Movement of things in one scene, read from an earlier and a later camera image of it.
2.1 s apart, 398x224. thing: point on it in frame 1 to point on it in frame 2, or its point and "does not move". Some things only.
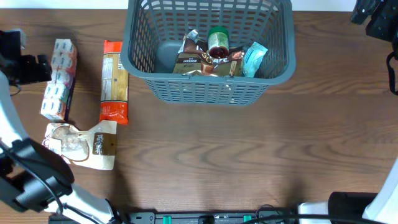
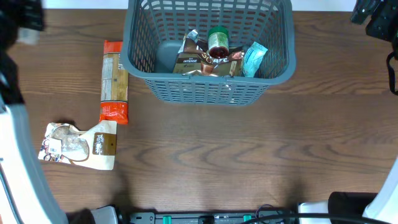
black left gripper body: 35,66 to 23,16
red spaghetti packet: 114,90 does not move
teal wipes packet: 253,58 does not move
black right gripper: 363,11 does not move
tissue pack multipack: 58,92 to 28,36
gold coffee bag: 193,58 does not move
